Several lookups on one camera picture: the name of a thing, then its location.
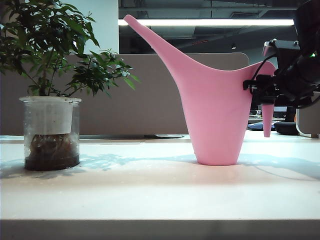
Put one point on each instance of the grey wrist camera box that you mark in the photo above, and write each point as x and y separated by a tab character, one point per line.
282	51

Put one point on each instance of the computer monitor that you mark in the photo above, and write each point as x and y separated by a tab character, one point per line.
280	109

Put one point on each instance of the flat grey stand base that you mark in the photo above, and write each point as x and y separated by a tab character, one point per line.
166	136

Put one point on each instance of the blue fabric item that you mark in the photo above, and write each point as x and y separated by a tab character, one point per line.
255	126

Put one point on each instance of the black round cushion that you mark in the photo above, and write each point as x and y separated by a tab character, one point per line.
286	128

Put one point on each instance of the black office chair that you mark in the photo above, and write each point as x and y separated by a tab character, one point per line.
290	113

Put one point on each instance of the wide beige desk partition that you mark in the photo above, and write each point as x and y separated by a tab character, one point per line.
155	100

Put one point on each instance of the white inner plant pot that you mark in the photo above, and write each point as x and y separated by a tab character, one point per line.
53	117

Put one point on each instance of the clear glass plant pot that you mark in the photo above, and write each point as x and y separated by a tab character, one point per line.
28	150

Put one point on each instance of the green leafy plant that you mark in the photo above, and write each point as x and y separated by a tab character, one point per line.
45	30

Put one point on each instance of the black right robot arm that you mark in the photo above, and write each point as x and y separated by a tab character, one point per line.
308	27

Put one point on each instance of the long ceiling light strip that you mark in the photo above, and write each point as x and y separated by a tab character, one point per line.
212	22

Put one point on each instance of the pink plastic watering can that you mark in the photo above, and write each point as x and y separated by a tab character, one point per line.
215	112

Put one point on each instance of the white-edged beige desk partition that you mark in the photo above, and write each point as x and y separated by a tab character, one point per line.
310	120

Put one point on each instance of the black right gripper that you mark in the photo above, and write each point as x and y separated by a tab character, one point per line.
295	82

